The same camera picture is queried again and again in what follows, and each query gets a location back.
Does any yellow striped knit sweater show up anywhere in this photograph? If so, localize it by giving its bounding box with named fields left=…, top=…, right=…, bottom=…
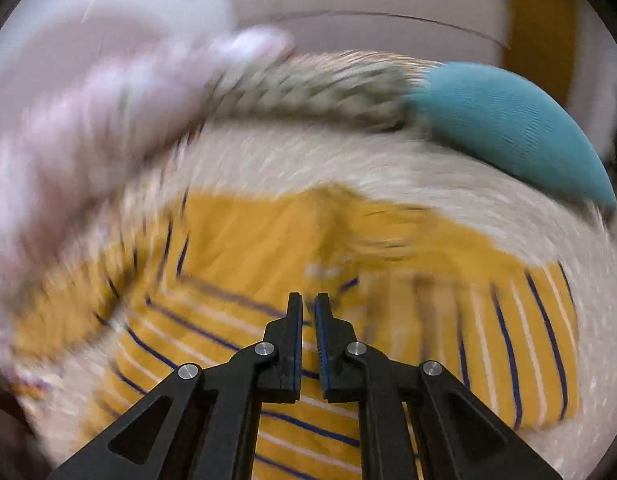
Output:
left=14, top=186, right=579, bottom=479

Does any beige heart-patterned quilt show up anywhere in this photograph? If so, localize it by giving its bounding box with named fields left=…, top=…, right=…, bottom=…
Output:
left=16, top=122, right=617, bottom=479

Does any pink floral comforter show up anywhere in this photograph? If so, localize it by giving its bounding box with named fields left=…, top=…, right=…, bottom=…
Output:
left=0, top=27, right=294, bottom=361

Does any olive patterned bolster pillow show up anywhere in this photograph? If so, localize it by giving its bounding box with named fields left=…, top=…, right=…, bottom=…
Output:
left=208, top=51, right=439, bottom=131

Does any beige wardrobe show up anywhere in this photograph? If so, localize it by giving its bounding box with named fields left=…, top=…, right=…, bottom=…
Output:
left=231, top=0, right=507, bottom=64

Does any wooden brown door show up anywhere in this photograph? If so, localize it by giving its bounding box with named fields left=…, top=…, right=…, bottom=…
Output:
left=501, top=0, right=577, bottom=106

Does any teal corduroy pillow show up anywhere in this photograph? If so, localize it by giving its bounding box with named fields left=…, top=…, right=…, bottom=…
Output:
left=409, top=62, right=617, bottom=209

